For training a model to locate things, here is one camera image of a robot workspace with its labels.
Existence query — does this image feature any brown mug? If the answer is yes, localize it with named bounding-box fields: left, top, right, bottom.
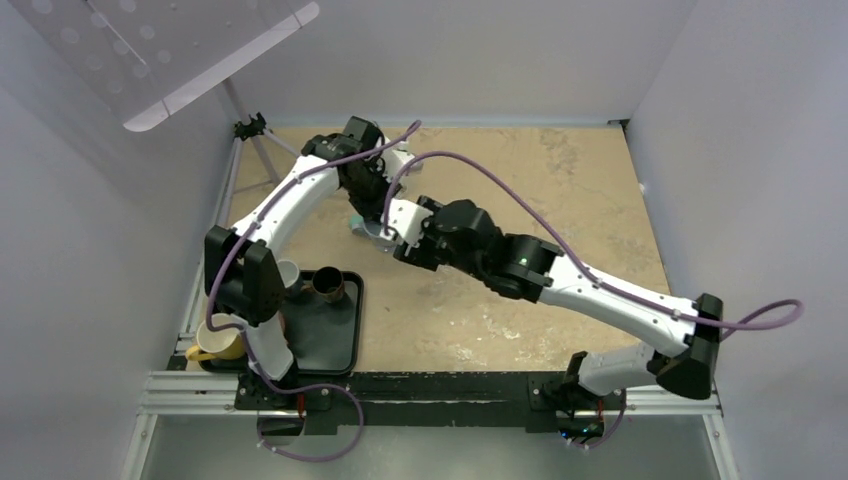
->
left=301, top=266, right=346, bottom=304

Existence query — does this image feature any blue-grey mug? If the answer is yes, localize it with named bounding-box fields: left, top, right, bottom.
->
left=277, top=259, right=304, bottom=299

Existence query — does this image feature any yellow mug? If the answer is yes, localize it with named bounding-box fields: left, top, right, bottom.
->
left=184, top=313, right=246, bottom=362

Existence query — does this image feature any light grey mug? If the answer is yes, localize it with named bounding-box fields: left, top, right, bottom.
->
left=350, top=218, right=396, bottom=253

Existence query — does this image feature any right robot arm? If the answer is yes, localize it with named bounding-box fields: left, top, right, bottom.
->
left=387, top=196, right=723, bottom=407

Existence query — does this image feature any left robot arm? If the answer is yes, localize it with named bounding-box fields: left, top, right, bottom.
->
left=203, top=116, right=421, bottom=409

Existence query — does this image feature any teal toy microphone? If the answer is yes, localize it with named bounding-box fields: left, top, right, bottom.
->
left=349, top=215, right=364, bottom=231

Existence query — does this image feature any tripod stand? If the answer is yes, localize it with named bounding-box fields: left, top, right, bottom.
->
left=222, top=77, right=298, bottom=199

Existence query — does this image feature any black tray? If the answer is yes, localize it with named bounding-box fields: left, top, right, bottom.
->
left=198, top=270, right=364, bottom=380

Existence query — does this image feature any perforated light panel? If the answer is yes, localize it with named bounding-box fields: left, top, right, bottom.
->
left=9, top=0, right=320, bottom=132

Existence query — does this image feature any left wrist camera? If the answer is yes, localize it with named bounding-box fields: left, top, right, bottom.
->
left=382, top=148, right=415, bottom=179

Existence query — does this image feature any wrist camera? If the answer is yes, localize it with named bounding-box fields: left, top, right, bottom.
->
left=378, top=195, right=443, bottom=247
left=382, top=148, right=415, bottom=179

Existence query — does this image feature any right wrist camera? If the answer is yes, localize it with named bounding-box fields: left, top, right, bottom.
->
left=378, top=195, right=443, bottom=247

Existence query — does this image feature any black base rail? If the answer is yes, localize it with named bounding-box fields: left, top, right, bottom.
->
left=234, top=371, right=625, bottom=439

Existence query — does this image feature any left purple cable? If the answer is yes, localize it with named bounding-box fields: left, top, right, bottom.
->
left=203, top=119, right=423, bottom=463

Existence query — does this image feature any aluminium frame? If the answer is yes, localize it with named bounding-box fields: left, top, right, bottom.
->
left=120, top=371, right=740, bottom=479

